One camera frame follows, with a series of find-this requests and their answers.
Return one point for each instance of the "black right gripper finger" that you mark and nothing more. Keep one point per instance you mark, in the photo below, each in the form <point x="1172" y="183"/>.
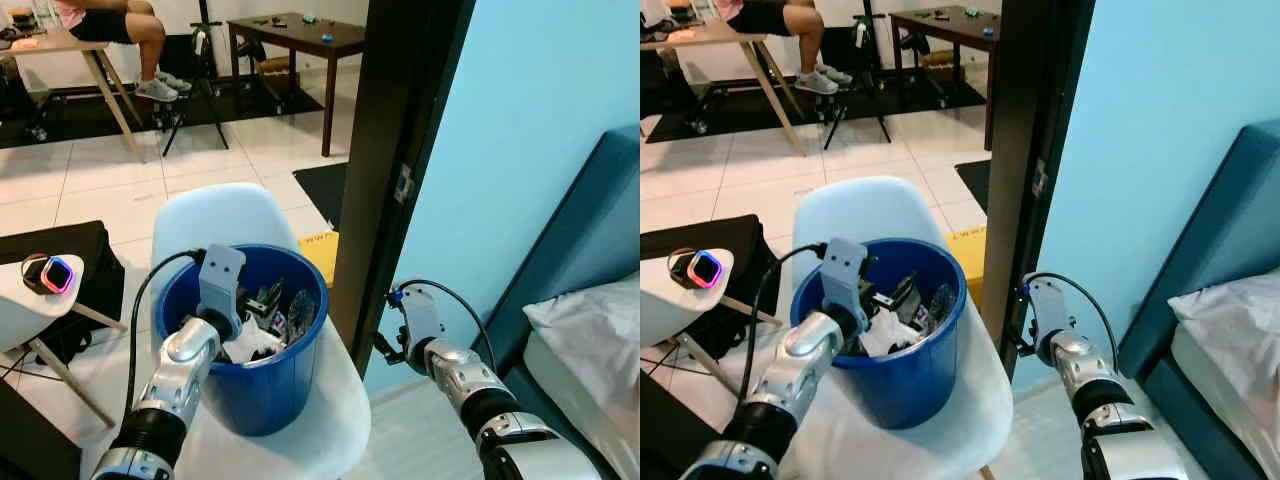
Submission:
<point x="383" y="348"/>
<point x="1014" y="340"/>

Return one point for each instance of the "pink pillow with coloured dots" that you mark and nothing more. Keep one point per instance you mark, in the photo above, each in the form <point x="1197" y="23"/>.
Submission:
<point x="1240" y="320"/>
<point x="600" y="320"/>

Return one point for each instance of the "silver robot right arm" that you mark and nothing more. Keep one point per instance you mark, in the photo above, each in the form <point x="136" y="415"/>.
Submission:
<point x="1110" y="400"/>
<point x="480" y="400"/>

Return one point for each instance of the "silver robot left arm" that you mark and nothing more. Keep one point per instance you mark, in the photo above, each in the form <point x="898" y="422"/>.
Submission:
<point x="180" y="370"/>
<point x="800" y="370"/>

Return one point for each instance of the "clear plastic wrapper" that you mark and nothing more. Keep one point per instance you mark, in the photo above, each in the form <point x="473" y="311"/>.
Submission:
<point x="303" y="312"/>
<point x="940" y="305"/>

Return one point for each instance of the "yellow box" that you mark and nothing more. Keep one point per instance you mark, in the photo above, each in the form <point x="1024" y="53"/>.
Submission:
<point x="320" y="255"/>
<point x="966" y="250"/>

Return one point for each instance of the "blue plastic bucket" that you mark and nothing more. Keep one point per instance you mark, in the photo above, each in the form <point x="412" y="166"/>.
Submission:
<point x="260" y="390"/>
<point x="900" y="385"/>

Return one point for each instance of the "white shell chair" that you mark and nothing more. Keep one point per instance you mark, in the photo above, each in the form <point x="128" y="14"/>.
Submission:
<point x="970" y="420"/>
<point x="330" y="420"/>

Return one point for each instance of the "small black floor mat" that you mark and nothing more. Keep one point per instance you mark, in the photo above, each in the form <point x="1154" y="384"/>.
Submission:
<point x="325" y="190"/>
<point x="975" y="185"/>

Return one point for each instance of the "black bag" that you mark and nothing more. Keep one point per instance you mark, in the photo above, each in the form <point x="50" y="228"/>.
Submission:
<point x="95" y="250"/>
<point x="740" y="240"/>

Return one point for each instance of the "metal door strike plate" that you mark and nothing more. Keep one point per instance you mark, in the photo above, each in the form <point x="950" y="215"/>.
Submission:
<point x="405" y="184"/>
<point x="1041" y="178"/>

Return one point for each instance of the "mattress with beige sheet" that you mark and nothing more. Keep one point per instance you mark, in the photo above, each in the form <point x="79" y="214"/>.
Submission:
<point x="570" y="420"/>
<point x="1215" y="420"/>

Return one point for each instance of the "white stool with wooden legs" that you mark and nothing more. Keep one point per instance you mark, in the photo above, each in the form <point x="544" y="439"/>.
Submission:
<point x="20" y="310"/>
<point x="665" y="310"/>

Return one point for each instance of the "large black floor rug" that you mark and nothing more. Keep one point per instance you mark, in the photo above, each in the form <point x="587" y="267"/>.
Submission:
<point x="740" y="110"/>
<point x="100" y="115"/>

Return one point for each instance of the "black tripod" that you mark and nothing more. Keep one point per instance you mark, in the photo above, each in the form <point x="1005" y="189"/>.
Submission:
<point x="866" y="55"/>
<point x="205" y="60"/>

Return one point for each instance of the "black case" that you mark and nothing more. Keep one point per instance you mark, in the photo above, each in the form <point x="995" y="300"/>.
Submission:
<point x="30" y="440"/>
<point x="675" y="435"/>

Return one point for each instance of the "dark wooden table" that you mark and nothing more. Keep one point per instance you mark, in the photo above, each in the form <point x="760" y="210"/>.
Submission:
<point x="950" y="28"/>
<point x="300" y="35"/>

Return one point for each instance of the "seated person in pink shirt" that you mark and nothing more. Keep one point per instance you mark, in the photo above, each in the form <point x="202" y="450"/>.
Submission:
<point x="120" y="25"/>
<point x="770" y="18"/>

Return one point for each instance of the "light wooden table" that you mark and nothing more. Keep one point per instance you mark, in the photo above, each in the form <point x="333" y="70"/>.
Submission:
<point x="700" y="38"/>
<point x="60" y="42"/>

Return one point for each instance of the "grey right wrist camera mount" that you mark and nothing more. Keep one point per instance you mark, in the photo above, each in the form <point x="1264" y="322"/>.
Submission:
<point x="420" y="318"/>
<point x="1048" y="308"/>

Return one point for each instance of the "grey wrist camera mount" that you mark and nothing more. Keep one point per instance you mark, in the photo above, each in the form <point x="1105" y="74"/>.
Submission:
<point x="220" y="280"/>
<point x="1048" y="308"/>
<point x="420" y="318"/>
<point x="843" y="272"/>

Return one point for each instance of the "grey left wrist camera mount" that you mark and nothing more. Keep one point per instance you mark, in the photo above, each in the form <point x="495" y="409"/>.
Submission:
<point x="843" y="272"/>
<point x="220" y="280"/>

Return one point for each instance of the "dark door frame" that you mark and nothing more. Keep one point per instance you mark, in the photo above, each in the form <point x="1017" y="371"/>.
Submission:
<point x="1030" y="100"/>
<point x="390" y="100"/>

